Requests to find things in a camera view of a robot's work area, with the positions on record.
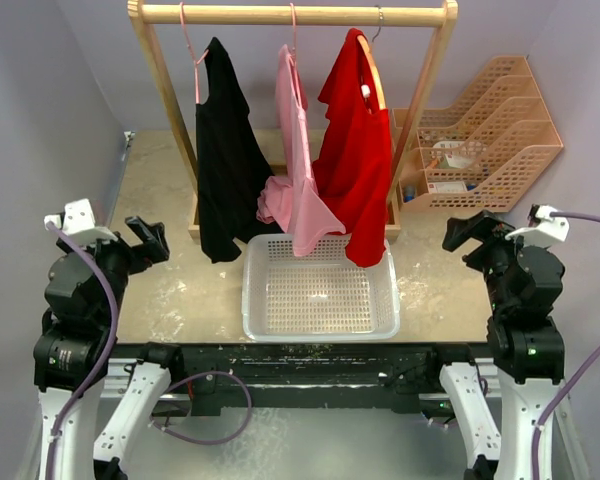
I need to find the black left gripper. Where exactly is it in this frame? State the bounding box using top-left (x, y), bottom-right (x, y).
top-left (57, 213), bottom-right (167, 324)

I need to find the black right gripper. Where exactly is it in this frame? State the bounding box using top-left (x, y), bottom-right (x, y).
top-left (443, 207), bottom-right (528, 311)

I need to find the black t shirt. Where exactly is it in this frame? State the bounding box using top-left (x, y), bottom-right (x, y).
top-left (196, 37), bottom-right (281, 263)

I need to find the pink wire hanger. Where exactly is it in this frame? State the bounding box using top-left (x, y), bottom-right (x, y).
top-left (289, 2), bottom-right (298, 65)
top-left (179, 1), bottom-right (208, 104)

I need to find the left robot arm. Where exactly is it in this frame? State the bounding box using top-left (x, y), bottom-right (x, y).
top-left (33, 215), bottom-right (186, 479)

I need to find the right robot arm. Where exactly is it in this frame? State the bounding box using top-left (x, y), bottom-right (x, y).
top-left (424, 205), bottom-right (569, 479)

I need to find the red t shirt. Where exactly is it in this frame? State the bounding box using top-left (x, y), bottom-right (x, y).
top-left (313, 28), bottom-right (392, 268)

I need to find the pink t shirt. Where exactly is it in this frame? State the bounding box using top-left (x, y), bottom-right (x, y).
top-left (256, 45), bottom-right (345, 257)

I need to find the wooden hanger with metal hook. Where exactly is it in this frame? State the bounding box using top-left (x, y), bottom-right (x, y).
top-left (356, 5), bottom-right (387, 110)

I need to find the white box with red logo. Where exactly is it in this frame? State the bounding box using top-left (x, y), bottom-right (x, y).
top-left (427, 181), bottom-right (468, 194)

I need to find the peach plastic file organizer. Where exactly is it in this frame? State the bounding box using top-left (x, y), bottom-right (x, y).
top-left (399, 55), bottom-right (563, 212)

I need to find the wooden clothes rack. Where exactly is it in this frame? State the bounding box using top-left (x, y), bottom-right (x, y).
top-left (127, 1), bottom-right (459, 241)

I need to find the white plastic basket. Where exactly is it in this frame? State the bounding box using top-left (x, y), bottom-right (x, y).
top-left (241, 234), bottom-right (400, 343)

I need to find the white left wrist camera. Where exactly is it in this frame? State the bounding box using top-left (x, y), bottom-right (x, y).
top-left (43, 198), bottom-right (117, 247)

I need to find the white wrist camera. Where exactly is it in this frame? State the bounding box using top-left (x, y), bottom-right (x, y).
top-left (43, 198), bottom-right (117, 247)
top-left (505, 205), bottom-right (570, 249)

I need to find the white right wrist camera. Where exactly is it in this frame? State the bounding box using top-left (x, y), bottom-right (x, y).
top-left (505, 205), bottom-right (570, 249)

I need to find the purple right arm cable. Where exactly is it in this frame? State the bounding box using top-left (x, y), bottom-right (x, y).
top-left (529, 211), bottom-right (600, 480)

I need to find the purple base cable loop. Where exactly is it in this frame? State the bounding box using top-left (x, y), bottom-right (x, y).
top-left (148, 370), bottom-right (254, 446)

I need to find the aluminium rail frame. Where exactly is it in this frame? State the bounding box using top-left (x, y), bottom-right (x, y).
top-left (14, 130), bottom-right (594, 480)

